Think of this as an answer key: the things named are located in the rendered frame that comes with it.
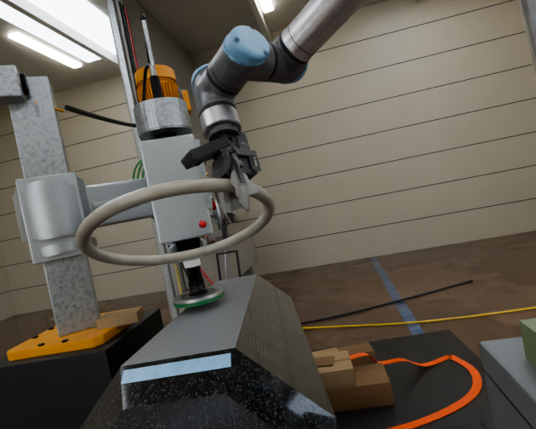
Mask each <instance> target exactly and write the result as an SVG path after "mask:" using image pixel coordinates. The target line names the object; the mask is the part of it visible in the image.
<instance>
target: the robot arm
mask: <svg viewBox="0 0 536 429"><path fill-rule="evenodd" d="M366 1H367V0H310V1H309V2H308V3H307V4H306V5H305V7H304V8H303V9H302V10H301V11H300V12H299V14H298V15H297V16H296V17H295V19H294V20H293V21H292V22H291V23H290V25H289V26H288V27H287V28H286V29H284V30H283V31H282V32H281V34H280V35H279V36H278V37H277V39H276V40H275V41H274V42H272V41H266V40H265V38H264V37H263V36H262V35H261V34H260V33H259V32H258V31H256V30H255V29H252V28H250V27H249V26H237V27H235V28H233V29H232V31H231V32H230V33H229V34H228V35H227V36H226V37H225V39H224V42H223V43H222V45H221V46H220V48H219V50H218V51H217V53H216V55H215V56H214V57H213V59H212V60H211V62H210V63H208V64H205V65H202V66H200V67H199V68H197V69H196V70H195V71H194V73H193V75H192V78H191V91H192V93H193V96H194V98H195V102H196V105H197V112H198V116H199V118H200V123H201V126H202V132H203V136H204V138H205V139H206V140H209V143H207V144H204V145H202V146H199V147H196V148H194V149H190V150H189V151H188V152H187V153H186V155H185V156H184V157H183V158H182V159H181V163H182V164H183V165H184V167H185V168H186V169H190V168H193V167H196V166H198V165H200V164H201V163H204V162H206V161H208V160H210V159H213V160H214V161H213V165H212V171H213V174H212V176H213V178H226V179H230V182H231V184H232V185H233V186H234V187H235V190H236V194H237V196H236V195H235V193H230V192H215V193H214V195H215V196H216V199H217V202H218V204H219V205H220V207H221V209H222V211H223V212H224V214H225V216H226V218H227V219H228V221H229V222H230V223H234V218H233V213H232V211H234V210H237V209H241V208H244V209H245V210H246V211H249V196H253V195H256V194H259V193H261V189H260V187H259V186H258V185H256V184H254V183H253V182H251V181H250V180H251V179H252V178H254V177H255V176H256V175H257V174H258V171H261V168H260V165H259V160H258V157H257V154H256V151H251V150H250V149H249V145H248V140H247V137H246V135H245V134H243V133H240V132H241V130H242V125H241V123H240V120H239V116H238V114H237V108H236V105H235V101H234V99H235V97H236V96H237V95H238V93H239V92H240V91H241V89H242V88H243V87H244V85H245V84H246V83H247V82H249V81H252V82H268V83H280V84H290V83H296V82H298V81H299V80H300V79H301V78H302V77H303V76H304V75H305V72H306V70H307V67H308V61H310V60H311V57H312V56H313V55H314V54H315V53H316V52H317V51H318V50H319V49H320V48H321V47H322V46H323V45H324V44H325V43H326V42H327V41H328V40H329V39H330V38H331V37H332V36H333V35H334V34H335V33H336V32H337V31H338V30H339V29H340V28H341V27H342V26H343V25H344V24H345V23H346V22H347V21H348V19H349V18H350V17H351V16H352V15H353V14H354V13H355V12H356V11H357V10H358V9H359V8H360V7H361V6H362V5H363V4H364V3H365V2H366ZM518 2H519V5H520V9H521V13H522V20H523V24H524V28H525V32H526V35H527V42H528V47H529V50H530V55H531V58H532V62H533V69H534V73H535V77H536V0H518ZM254 157H255V158H256V161H257V164H258V166H256V165H255V162H254Z"/></svg>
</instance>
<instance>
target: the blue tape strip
mask: <svg viewBox="0 0 536 429"><path fill-rule="evenodd" d="M230 366H231V354H230V353H226V354H221V355H216V356H211V357H201V358H195V359H190V360H185V361H179V362H174V363H165V364H158V365H153V366H148V367H143V368H137V369H127V370H124V371H123V377H122V383H121V384H126V383H131V382H136V381H143V380H152V379H158V378H163V377H169V376H174V375H184V374H189V373H195V372H201V371H206V370H211V369H222V368H227V367H230Z"/></svg>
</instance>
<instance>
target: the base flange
mask: <svg viewBox="0 0 536 429"><path fill-rule="evenodd" d="M130 324H131V323H129V324H124V325H120V326H116V327H111V328H107V329H99V330H98V328H97V327H93V328H91V329H85V330H83V331H79V332H76V333H73V334H70V335H65V336H61V337H59V336H58V331H57V327H56V326H54V327H52V328H49V329H48V330H46V331H44V332H42V333H41V334H39V335H35V336H33V337H32V338H31V339H29V340H27V341H25V342H23V343H21V344H19V345H18V346H16V347H14V348H12V349H10V350H8V351H7V355H8V359H9V361H14V360H19V359H25V358H34V357H40V356H45V355H51V354H56V353H62V352H71V351H77V350H82V349H88V348H93V347H96V346H100V345H102V344H105V343H106V342H107V341H108V340H110V339H111V338H112V337H114V336H115V335H117V334H118V333H120V332H121V331H122V330H124V329H125V328H127V327H128V326H129V325H130Z"/></svg>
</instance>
